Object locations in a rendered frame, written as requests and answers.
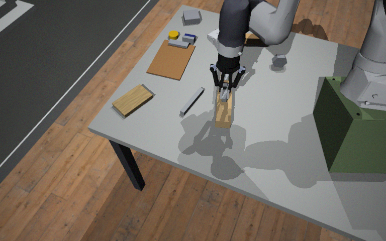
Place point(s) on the pale grey square stick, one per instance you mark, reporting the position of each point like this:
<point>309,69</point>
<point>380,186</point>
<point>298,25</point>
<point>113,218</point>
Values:
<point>192,100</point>
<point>224,93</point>

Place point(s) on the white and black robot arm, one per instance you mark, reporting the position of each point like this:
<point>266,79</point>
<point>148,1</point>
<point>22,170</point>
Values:
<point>365,84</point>

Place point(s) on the long wooden batten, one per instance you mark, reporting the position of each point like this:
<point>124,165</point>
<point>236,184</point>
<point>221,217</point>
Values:
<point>252,39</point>

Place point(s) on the brown clipboard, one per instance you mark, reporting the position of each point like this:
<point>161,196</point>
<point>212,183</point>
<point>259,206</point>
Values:
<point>171,59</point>

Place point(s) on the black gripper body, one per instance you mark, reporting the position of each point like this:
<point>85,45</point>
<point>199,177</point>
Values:
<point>224,62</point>

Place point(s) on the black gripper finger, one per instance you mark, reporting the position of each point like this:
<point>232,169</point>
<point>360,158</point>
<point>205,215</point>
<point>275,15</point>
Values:
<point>237,79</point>
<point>213,69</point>

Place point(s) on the light brown wooden block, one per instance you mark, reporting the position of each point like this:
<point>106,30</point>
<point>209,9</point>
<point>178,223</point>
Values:
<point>132,100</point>

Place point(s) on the yellow short cylinder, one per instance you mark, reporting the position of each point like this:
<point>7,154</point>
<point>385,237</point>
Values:
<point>173,35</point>

